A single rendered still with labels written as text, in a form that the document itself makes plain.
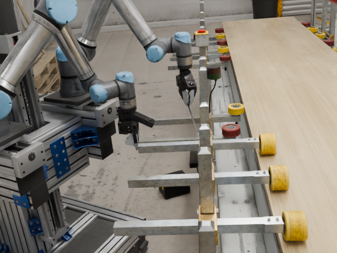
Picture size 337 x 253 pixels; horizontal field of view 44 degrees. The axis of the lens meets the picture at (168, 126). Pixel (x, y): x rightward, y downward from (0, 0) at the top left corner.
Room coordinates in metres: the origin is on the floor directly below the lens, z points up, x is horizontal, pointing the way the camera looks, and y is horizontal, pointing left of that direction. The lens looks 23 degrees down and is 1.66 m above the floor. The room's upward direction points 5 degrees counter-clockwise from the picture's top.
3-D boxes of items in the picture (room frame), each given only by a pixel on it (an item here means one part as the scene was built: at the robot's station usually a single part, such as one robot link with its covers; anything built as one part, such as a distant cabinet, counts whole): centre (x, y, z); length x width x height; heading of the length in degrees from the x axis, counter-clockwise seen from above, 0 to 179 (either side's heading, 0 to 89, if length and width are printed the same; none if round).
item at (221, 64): (2.93, -0.25, 0.84); 0.43 x 0.03 x 0.04; 84
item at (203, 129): (1.23, -0.11, 0.88); 0.03 x 0.03 x 0.48; 84
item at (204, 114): (1.48, -0.14, 0.87); 0.03 x 0.03 x 0.48; 84
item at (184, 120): (1.94, -0.15, 0.84); 0.43 x 0.03 x 0.04; 84
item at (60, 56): (1.97, 0.44, 1.21); 0.13 x 0.12 x 0.14; 166
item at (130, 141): (1.71, 0.17, 0.86); 0.06 x 0.03 x 0.09; 84
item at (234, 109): (1.92, -0.34, 0.85); 0.08 x 0.08 x 0.11
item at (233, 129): (1.67, -0.27, 0.85); 0.08 x 0.08 x 0.11
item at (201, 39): (2.23, -0.22, 1.18); 0.07 x 0.07 x 0.08; 84
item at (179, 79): (1.97, -0.10, 1.07); 0.09 x 0.08 x 0.12; 14
